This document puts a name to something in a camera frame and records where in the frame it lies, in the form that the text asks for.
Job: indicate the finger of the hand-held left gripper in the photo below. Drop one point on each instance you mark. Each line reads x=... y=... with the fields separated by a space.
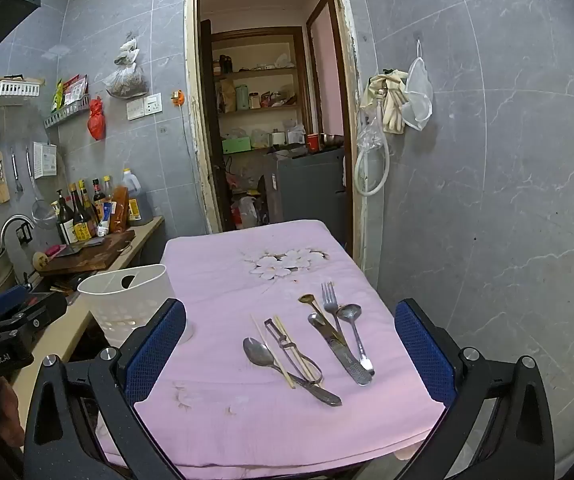
x=42 y=310
x=9 y=297

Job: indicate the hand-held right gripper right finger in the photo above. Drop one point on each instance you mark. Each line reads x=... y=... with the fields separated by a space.
x=424 y=355

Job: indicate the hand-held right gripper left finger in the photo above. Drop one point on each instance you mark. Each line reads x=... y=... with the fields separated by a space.
x=157 y=352

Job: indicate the white plastic utensil holder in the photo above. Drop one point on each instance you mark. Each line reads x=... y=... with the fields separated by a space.
x=127 y=300

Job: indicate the steel table knife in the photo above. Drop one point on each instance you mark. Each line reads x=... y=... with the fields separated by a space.
x=348 y=361

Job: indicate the steel spoon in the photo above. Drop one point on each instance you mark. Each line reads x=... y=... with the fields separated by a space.
x=349 y=314
x=258 y=352

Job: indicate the steel fork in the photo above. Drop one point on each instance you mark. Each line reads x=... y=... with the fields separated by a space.
x=329 y=300

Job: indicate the golden spoon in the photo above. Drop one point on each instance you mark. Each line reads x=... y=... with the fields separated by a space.
x=308 y=300

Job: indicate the steel peeler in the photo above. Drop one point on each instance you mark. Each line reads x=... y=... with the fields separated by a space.
x=293 y=352

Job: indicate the round yellow scrubber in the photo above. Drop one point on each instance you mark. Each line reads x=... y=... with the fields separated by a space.
x=41 y=259

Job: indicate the pink sponge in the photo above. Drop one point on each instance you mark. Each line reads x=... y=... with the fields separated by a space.
x=57 y=250

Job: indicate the wooden cutting board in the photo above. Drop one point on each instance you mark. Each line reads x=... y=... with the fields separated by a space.
x=92 y=255

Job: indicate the metal faucet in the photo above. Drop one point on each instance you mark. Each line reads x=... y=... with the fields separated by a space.
x=14 y=220

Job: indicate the dark bottle white label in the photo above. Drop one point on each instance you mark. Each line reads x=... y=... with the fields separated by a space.
x=65 y=225

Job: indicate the hanging strainer ladle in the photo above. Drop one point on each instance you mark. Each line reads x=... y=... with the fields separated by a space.
x=39 y=212

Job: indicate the dark bottle yellow label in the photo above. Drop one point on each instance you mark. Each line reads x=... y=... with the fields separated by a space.
x=82 y=227

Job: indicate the dark sauce bottle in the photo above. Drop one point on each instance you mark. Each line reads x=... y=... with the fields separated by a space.
x=88 y=205

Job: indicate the pink floral cloth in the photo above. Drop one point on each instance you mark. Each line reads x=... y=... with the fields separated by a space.
x=247 y=270

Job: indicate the dark bottle red label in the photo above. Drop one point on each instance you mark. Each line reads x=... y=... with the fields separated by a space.
x=99 y=200

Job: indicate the orange refill pouch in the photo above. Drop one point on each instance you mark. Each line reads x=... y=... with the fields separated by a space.
x=120 y=210

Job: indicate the hanging metal utensil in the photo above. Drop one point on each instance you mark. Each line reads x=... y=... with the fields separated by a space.
x=16 y=170

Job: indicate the yellow cap sauce bottle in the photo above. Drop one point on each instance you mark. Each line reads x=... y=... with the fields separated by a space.
x=108 y=190

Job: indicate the large dark oil jug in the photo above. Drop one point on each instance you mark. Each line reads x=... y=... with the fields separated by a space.
x=139 y=205

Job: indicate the red plastic bag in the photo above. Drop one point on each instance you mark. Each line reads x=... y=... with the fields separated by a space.
x=97 y=120

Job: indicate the grey cabinet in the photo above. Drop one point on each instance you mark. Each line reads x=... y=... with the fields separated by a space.
x=312 y=190

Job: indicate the yellow seasoning packet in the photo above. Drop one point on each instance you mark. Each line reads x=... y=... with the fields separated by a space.
x=58 y=96

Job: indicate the red seasoning packets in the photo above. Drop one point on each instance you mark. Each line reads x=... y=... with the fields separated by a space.
x=75 y=90

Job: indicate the green box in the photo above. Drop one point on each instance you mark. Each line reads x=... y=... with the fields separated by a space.
x=237 y=145

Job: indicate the dark wooden door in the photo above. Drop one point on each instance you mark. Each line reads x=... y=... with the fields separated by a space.
x=212 y=135

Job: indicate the metal bowl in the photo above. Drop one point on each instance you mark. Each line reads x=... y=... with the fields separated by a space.
x=332 y=139

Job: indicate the red cup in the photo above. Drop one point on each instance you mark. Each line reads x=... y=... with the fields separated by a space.
x=312 y=143

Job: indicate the clear bag of dried goods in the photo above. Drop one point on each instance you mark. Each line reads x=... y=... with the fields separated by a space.
x=127 y=82

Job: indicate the beige rubber gloves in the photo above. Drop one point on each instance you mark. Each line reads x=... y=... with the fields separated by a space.
x=392 y=102

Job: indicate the white mesh bag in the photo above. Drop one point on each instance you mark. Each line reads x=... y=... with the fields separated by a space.
x=419 y=95

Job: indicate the wooden shelf unit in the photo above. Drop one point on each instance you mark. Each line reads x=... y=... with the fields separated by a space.
x=262 y=110

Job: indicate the white paper wall calendar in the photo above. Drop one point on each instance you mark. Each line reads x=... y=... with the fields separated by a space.
x=45 y=160

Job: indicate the metal wall rack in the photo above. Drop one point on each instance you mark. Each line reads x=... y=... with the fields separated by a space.
x=67 y=115

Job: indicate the white wall basket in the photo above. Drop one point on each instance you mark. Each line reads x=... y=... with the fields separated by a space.
x=14 y=91

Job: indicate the white wall socket plate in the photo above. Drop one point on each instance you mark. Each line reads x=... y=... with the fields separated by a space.
x=144 y=106

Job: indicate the worn door frame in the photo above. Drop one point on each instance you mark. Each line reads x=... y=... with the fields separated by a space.
x=190 y=110

